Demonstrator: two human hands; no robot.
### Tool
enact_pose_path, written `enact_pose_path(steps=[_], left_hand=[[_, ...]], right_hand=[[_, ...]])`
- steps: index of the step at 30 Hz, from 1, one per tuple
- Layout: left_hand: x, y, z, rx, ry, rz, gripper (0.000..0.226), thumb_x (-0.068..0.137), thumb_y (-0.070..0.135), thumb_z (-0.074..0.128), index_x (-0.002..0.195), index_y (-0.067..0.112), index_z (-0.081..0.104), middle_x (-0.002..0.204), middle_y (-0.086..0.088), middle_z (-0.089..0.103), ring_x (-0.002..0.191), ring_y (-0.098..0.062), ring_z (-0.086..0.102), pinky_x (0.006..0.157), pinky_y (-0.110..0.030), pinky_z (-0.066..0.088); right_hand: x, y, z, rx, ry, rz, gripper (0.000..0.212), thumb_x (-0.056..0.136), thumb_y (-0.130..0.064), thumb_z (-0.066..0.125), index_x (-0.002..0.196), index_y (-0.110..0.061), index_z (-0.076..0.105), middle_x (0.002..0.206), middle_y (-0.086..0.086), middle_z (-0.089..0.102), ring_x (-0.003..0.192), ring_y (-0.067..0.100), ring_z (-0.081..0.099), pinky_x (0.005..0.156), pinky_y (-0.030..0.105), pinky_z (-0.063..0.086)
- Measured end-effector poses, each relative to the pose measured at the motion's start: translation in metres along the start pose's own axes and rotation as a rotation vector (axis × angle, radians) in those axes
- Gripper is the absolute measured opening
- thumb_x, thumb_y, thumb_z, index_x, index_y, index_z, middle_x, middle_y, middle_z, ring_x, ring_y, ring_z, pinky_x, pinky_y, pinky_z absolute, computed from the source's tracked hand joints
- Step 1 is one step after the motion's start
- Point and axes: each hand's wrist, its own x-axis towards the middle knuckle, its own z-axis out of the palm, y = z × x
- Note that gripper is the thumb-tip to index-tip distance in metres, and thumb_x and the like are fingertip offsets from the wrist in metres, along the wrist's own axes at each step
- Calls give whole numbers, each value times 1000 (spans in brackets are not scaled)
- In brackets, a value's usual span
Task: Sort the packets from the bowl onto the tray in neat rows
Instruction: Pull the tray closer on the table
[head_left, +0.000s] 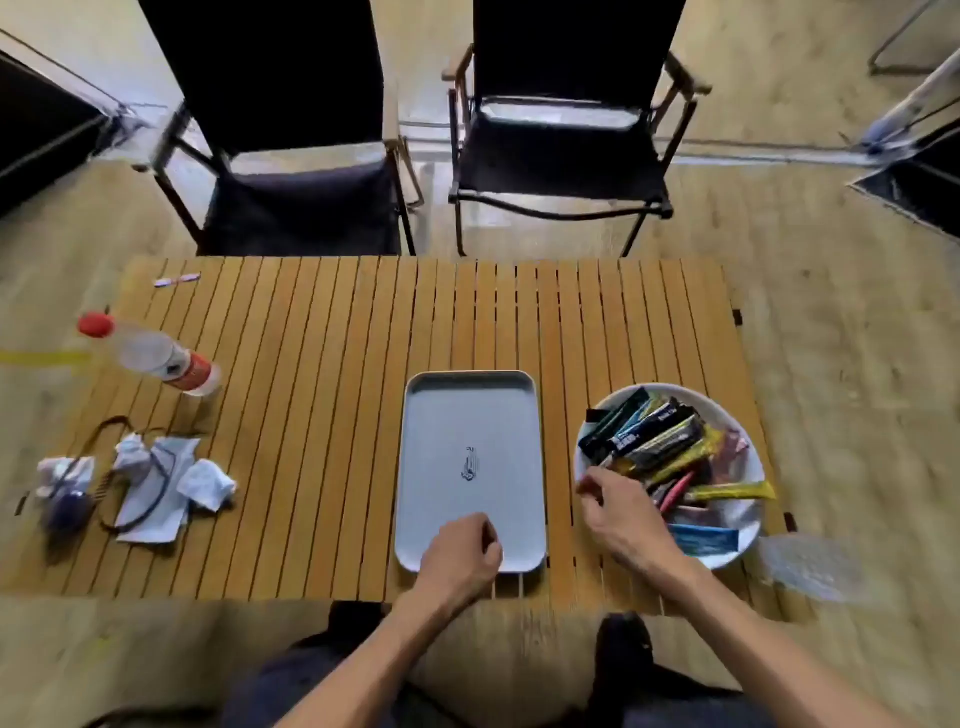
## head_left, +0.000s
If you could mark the person's right hand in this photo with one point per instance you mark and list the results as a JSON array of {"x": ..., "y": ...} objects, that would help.
[{"x": 626, "y": 517}]

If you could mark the person's left hand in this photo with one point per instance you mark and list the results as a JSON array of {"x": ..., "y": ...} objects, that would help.
[{"x": 457, "y": 562}]

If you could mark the pile of sachets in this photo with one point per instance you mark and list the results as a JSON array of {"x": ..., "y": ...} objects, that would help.
[{"x": 660, "y": 439}]

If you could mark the grey rectangular tray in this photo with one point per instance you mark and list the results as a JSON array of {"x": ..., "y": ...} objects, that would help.
[{"x": 465, "y": 420}]

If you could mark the person's right forearm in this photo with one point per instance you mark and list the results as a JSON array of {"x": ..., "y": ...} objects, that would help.
[{"x": 765, "y": 652}]

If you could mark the person's left forearm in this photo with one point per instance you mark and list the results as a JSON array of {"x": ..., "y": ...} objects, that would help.
[{"x": 360, "y": 675}]

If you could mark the person's right leg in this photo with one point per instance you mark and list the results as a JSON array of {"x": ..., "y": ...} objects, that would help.
[{"x": 622, "y": 652}]

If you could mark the person's leg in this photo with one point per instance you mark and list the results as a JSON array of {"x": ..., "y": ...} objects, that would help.
[
  {"x": 622, "y": 652},
  {"x": 262, "y": 690}
]

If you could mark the person's left leg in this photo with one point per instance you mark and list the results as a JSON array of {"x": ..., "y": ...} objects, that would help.
[{"x": 262, "y": 690}]

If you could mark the white round bowl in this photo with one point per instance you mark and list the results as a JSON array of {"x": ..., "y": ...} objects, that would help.
[{"x": 746, "y": 461}]

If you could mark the clear patterned glass cup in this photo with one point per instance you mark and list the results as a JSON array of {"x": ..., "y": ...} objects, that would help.
[{"x": 806, "y": 566}]

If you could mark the clear bottle with red cap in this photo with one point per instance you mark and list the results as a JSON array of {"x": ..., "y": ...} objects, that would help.
[{"x": 150, "y": 352}]

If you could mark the dark blue round object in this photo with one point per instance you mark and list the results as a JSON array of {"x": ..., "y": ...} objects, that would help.
[{"x": 69, "y": 510}]

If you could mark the small white pen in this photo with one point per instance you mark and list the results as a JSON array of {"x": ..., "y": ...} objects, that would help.
[{"x": 176, "y": 280}]

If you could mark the black fabric backdrop panel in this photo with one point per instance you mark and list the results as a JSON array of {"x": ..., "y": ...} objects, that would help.
[
  {"x": 922, "y": 187},
  {"x": 37, "y": 127}
]

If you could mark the black folding chair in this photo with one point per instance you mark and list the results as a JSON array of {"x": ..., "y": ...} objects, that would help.
[
  {"x": 570, "y": 45},
  {"x": 262, "y": 75}
]

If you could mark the white metal frame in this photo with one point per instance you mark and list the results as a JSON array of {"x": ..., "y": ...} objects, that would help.
[{"x": 900, "y": 120}]

